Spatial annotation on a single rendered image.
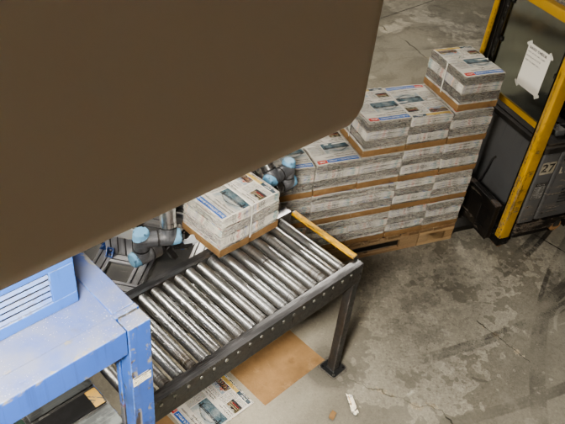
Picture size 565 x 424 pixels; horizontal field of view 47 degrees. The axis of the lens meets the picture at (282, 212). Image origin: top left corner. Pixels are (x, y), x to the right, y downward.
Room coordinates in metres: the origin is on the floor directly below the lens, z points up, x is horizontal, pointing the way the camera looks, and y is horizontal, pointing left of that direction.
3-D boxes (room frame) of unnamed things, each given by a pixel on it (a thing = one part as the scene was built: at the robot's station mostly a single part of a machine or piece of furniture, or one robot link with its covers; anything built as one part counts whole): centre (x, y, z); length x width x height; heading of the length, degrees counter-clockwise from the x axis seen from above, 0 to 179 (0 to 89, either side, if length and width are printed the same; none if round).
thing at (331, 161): (3.37, -0.34, 0.42); 1.17 x 0.39 x 0.83; 116
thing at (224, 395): (2.00, 0.26, 0.00); 0.37 x 0.28 x 0.01; 139
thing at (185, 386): (1.85, 0.04, 0.74); 1.34 x 0.05 x 0.12; 139
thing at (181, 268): (2.19, 0.42, 0.74); 1.34 x 0.05 x 0.12; 139
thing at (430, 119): (3.56, -0.73, 0.95); 0.38 x 0.29 x 0.23; 26
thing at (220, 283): (2.06, 0.19, 0.77); 0.47 x 0.05 x 0.05; 49
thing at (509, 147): (4.04, -1.71, 0.40); 0.69 x 0.55 x 0.80; 26
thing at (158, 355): (1.72, 0.49, 0.77); 0.47 x 0.05 x 0.05; 49
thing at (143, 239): (2.19, 0.61, 0.92); 0.11 x 0.08 x 0.11; 110
